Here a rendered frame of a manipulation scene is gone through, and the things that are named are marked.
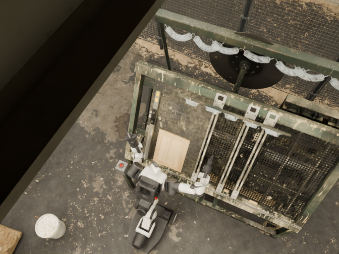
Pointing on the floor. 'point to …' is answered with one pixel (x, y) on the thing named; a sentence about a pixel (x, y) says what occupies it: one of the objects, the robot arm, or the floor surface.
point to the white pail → (50, 227)
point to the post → (129, 181)
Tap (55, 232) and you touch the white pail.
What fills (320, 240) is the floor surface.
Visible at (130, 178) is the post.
